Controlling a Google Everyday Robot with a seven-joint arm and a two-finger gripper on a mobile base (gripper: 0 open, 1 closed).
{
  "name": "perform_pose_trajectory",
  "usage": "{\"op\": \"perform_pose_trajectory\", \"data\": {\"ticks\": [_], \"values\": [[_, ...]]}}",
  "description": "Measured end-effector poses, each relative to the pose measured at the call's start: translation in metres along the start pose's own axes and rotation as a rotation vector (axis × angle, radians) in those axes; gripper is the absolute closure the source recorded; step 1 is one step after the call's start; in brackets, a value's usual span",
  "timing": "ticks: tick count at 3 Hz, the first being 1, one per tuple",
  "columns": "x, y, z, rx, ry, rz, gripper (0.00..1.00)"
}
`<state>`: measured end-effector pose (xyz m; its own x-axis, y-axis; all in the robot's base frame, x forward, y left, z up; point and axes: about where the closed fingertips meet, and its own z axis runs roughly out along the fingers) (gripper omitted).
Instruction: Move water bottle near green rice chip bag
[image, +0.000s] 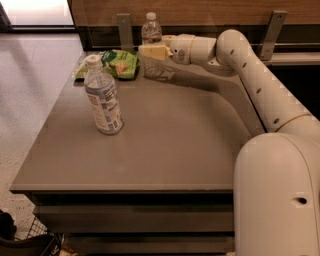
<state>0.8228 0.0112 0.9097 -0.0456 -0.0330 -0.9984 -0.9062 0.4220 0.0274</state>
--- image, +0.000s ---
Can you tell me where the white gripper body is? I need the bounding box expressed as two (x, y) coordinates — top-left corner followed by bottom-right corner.
(170, 34), (195, 65)

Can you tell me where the clear water bottle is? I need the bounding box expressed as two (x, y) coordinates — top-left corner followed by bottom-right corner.
(141, 12), (162, 78)

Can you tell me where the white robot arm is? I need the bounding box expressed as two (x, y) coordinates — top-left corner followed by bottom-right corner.
(138, 29), (320, 256)

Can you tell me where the green rice chip bag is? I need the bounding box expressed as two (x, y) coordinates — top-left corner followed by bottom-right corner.
(73, 49), (140, 80)

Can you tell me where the blue labelled drink bottle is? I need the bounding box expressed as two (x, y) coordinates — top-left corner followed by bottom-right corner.
(84, 55), (123, 135)

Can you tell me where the grey drawer cabinet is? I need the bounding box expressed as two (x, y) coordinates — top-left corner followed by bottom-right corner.
(11, 63), (263, 241)

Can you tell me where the upper grey drawer front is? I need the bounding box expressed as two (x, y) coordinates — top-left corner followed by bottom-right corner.
(34, 205), (234, 233)

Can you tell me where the grey drawer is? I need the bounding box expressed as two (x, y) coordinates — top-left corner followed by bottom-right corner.
(34, 205), (234, 233)
(66, 236), (235, 255)

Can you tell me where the lower grey drawer front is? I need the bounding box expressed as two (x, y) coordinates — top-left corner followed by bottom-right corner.
(66, 236), (235, 255)

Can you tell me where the left metal bracket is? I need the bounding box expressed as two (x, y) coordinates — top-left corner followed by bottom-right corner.
(117, 13), (134, 50)

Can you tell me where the metal bracket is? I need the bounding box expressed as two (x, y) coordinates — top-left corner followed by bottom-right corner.
(117, 13), (134, 50)
(257, 10), (288, 61)

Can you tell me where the horizontal metal rail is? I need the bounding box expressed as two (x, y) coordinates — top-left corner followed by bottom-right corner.
(86, 42), (320, 50)

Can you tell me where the right metal bracket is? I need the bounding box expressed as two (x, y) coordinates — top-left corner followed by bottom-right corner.
(257, 10), (288, 61)

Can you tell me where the black wire basket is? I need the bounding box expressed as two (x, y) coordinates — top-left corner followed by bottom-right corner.
(0, 210), (61, 256)

